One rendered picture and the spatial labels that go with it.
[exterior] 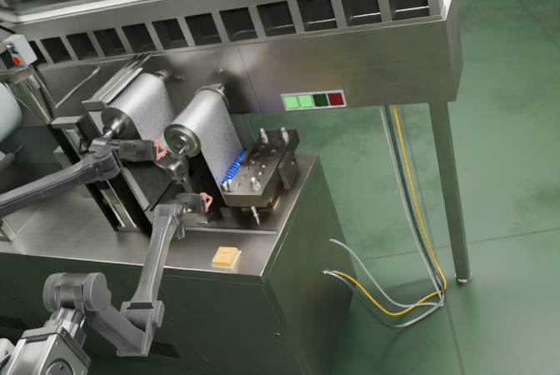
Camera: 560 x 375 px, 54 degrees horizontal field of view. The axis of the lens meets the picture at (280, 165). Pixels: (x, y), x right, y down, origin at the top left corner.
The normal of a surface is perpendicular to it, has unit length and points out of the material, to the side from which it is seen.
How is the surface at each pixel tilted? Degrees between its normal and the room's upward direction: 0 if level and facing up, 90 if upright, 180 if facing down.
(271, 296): 90
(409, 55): 90
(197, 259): 0
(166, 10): 90
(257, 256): 0
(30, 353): 0
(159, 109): 92
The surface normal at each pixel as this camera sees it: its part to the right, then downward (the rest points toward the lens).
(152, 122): 0.90, 0.01
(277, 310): -0.34, 0.63
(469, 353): -0.29, -0.78
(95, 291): 0.99, -0.05
